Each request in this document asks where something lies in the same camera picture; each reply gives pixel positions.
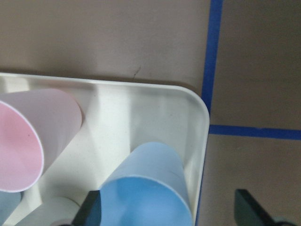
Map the blue plastic cup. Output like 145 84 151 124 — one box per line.
100 142 193 226

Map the white plastic tray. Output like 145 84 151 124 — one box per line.
0 73 209 226

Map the pink plastic cup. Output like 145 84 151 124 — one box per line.
0 89 82 193

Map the grey plastic cup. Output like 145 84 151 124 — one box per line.
0 191 22 226

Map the pale green plastic cup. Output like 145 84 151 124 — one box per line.
16 197 79 226

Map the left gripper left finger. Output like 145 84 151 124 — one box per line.
71 190 101 226

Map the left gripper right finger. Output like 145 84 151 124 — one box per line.
234 189 297 226

